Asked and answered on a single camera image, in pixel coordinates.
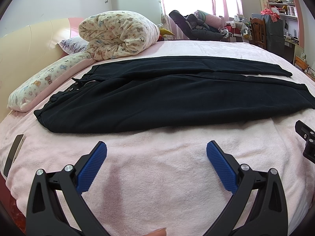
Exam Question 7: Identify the rolled bear print duvet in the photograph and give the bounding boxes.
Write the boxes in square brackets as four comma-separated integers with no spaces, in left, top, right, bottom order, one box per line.
[79,11,160,61]

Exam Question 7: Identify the pink window curtain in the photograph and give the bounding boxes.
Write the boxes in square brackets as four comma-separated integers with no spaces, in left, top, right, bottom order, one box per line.
[161,0,242,41]

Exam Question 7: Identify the bear print long pillow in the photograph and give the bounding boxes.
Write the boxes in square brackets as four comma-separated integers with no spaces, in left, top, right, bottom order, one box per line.
[7,51,95,112]

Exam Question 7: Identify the cluttered desk items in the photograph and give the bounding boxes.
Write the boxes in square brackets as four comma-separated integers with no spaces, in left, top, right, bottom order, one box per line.
[220,14,252,43]

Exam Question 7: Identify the black pants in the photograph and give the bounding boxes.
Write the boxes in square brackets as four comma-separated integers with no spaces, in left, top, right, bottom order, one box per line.
[34,56,314,134]

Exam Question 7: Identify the wooden chair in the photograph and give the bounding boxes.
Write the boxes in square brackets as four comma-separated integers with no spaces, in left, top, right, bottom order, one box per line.
[250,18,266,50]

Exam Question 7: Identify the purple floral pillow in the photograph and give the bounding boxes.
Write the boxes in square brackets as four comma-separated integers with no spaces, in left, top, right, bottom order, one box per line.
[58,36,88,54]

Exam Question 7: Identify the pile of dark clothes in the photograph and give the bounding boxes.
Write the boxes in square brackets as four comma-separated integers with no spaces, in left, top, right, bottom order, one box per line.
[169,10,226,41]

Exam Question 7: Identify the operator thumb tip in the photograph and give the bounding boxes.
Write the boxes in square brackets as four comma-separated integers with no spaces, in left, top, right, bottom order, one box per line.
[144,228,167,236]

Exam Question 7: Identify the yellow red plush toy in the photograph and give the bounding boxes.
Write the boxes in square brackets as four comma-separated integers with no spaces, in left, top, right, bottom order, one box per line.
[157,27,174,41]

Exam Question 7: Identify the pink wall bookshelf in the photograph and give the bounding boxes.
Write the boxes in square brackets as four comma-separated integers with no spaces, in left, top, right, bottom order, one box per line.
[260,0,305,49]

